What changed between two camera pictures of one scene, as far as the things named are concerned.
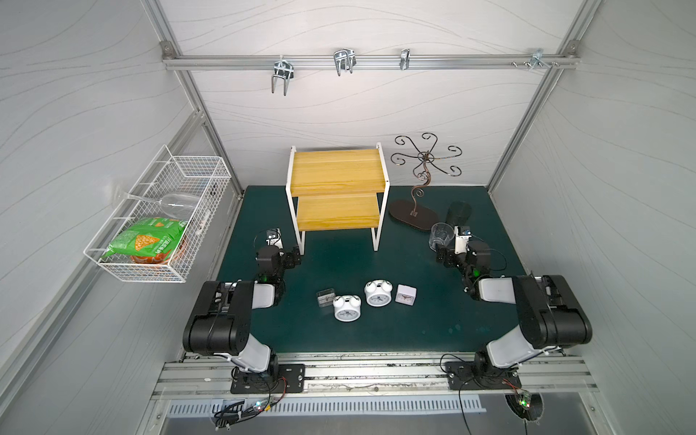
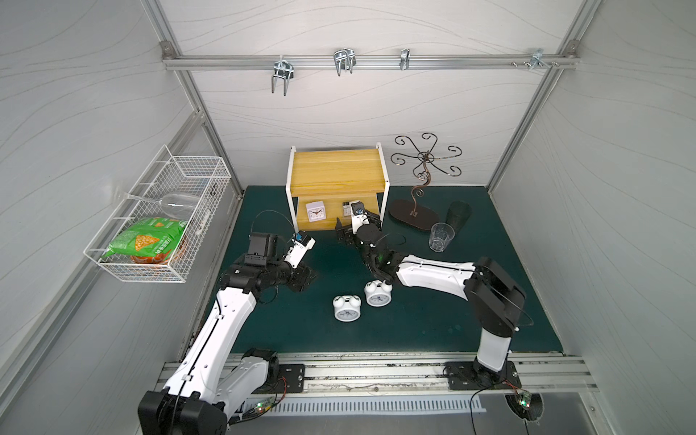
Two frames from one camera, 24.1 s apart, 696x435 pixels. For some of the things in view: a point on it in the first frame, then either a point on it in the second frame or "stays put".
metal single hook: [405, 59] stays put
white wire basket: [157, 228] stays put
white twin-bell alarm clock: [347, 308] stays put
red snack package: [158, 258] stays put
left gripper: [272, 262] to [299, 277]
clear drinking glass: [441, 236] stays put
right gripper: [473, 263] to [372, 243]
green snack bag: [149, 237] stays put
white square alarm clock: [405, 294] to [315, 211]
